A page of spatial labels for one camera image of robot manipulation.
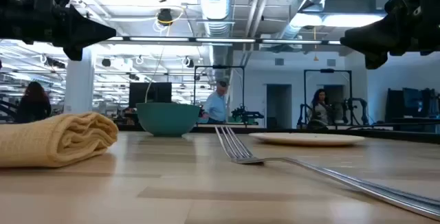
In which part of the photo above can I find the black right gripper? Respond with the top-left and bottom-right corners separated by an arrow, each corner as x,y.
340,0 -> 440,70

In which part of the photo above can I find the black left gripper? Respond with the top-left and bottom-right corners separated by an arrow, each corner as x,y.
0,0 -> 117,62

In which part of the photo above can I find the background robot arm green base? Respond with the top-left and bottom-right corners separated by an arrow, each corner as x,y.
230,104 -> 265,126

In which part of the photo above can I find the white column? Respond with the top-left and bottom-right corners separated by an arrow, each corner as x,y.
63,47 -> 97,115

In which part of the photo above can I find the person seated dark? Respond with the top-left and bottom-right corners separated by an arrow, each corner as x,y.
15,81 -> 53,124

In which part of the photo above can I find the person seated at station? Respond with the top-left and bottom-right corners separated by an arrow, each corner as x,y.
307,88 -> 333,128

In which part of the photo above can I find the black monitor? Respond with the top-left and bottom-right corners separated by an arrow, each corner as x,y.
129,82 -> 173,109

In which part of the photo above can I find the folded yellow cloth napkin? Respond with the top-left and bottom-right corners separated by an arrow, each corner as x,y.
0,111 -> 120,169

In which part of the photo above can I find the dark doorway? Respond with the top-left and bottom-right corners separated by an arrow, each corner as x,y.
265,83 -> 293,129

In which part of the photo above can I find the cream round plate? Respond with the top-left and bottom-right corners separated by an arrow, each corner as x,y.
248,132 -> 366,147

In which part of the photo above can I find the teal bowl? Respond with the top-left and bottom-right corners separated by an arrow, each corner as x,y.
135,102 -> 201,137

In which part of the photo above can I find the overhead light bar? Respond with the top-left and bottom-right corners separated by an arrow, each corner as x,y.
102,36 -> 342,47

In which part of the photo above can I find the person standing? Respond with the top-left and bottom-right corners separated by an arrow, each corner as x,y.
200,79 -> 230,125

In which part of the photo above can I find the silver metal fork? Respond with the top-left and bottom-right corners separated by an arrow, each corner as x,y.
214,125 -> 440,222

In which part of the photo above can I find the black gantry frame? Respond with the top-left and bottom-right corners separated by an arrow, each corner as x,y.
303,68 -> 353,127
193,65 -> 246,124

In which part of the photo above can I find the silver slanted air duct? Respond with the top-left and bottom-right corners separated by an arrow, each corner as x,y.
277,0 -> 347,40

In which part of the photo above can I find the yellow hanging cable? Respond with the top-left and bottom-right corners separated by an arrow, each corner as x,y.
144,9 -> 185,104

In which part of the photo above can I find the black ceiling camera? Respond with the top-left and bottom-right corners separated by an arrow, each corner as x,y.
157,8 -> 174,27

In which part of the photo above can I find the silver ribbed air duct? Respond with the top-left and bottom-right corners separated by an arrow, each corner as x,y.
197,0 -> 235,67

